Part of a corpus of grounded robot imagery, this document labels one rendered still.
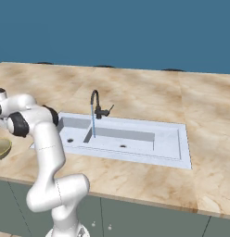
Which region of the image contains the black sink tap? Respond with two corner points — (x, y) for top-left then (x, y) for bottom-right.
(90, 89), (115, 120)

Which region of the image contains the white rectangular sink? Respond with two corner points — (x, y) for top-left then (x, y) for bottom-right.
(29, 111), (193, 170)

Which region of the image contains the olive green bowl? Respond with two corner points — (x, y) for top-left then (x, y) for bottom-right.
(0, 138), (13, 162)

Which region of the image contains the blue water stream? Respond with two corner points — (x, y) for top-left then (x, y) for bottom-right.
(91, 105), (96, 139)

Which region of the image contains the grey-green cupboard door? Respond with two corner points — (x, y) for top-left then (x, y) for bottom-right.
(8, 181), (102, 237)
(99, 196), (211, 237)
(0, 179), (32, 237)
(202, 215), (230, 237)

